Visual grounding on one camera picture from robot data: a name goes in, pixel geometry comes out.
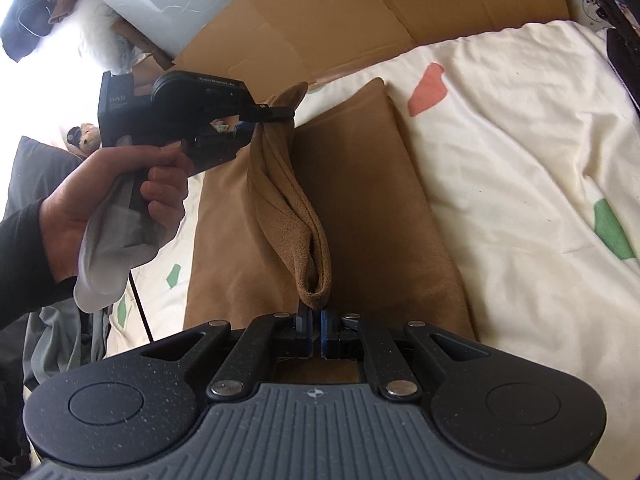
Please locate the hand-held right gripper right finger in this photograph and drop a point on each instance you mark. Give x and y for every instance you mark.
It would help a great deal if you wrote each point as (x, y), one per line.
(326, 332)

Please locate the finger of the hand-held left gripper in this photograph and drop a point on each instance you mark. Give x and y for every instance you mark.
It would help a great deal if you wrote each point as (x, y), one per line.
(275, 112)

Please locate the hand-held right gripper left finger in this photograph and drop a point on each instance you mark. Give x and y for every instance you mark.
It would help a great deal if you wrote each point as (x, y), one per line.
(305, 330)

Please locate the brown printed t-shirt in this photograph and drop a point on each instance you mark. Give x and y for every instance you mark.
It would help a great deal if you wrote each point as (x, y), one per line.
(360, 200)

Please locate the person's left forearm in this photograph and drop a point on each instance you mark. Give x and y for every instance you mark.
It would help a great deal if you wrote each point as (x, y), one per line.
(25, 270)

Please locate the dark clothes pile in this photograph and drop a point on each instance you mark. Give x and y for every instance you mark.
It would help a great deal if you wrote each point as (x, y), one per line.
(30, 25)

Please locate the person's left hand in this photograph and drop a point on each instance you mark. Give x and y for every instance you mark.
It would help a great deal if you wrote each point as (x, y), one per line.
(65, 210)

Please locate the teddy bear plush toy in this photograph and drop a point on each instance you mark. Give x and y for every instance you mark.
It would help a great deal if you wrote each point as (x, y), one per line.
(87, 135)

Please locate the brown cardboard sheet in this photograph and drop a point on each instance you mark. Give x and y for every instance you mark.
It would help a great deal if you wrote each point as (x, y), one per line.
(350, 10)

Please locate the dark grey pillow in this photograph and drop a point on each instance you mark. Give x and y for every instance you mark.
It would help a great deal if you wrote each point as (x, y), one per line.
(35, 170)

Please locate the cream bear print blanket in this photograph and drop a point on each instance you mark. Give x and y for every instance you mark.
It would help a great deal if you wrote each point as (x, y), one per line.
(500, 135)

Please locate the blue grey garment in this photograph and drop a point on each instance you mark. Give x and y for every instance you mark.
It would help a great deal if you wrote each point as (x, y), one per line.
(55, 340)

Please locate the black folded knit garment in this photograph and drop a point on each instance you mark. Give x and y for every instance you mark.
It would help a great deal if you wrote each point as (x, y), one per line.
(625, 60)

